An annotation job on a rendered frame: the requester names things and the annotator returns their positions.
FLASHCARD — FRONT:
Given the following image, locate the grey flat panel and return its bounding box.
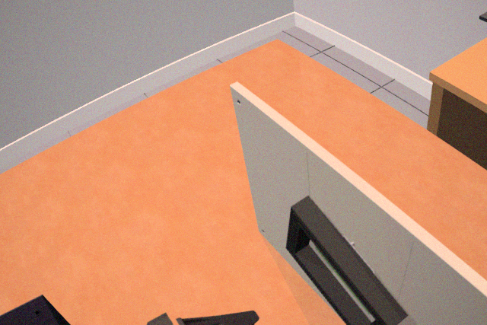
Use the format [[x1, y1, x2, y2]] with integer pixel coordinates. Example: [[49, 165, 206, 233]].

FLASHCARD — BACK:
[[230, 82, 487, 325]]

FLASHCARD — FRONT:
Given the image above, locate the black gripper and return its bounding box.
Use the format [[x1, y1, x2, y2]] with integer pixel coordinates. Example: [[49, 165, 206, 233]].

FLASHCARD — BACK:
[[147, 311, 259, 325]]

